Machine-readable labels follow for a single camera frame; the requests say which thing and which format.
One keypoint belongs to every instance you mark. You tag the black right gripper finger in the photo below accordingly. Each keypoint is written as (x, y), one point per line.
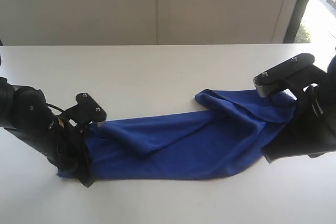
(290, 147)

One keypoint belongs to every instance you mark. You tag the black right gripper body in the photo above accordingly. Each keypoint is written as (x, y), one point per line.
(318, 120)

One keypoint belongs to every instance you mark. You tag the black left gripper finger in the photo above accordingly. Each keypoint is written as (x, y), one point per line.
(87, 180)

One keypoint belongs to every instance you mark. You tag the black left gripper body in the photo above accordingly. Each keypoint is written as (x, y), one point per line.
(70, 152)

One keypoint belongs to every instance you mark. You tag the blue towel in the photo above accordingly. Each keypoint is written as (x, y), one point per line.
(223, 140)

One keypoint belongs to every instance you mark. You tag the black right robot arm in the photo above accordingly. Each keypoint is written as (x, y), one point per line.
(297, 82)

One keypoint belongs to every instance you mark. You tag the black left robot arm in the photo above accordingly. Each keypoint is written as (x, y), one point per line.
(24, 115)

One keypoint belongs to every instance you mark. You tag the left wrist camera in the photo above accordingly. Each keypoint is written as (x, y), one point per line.
(89, 110)

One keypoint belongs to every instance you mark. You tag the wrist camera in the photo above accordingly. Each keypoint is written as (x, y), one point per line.
(89, 110)
(269, 80)

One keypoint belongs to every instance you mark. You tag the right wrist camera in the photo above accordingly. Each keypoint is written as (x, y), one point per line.
(269, 80)

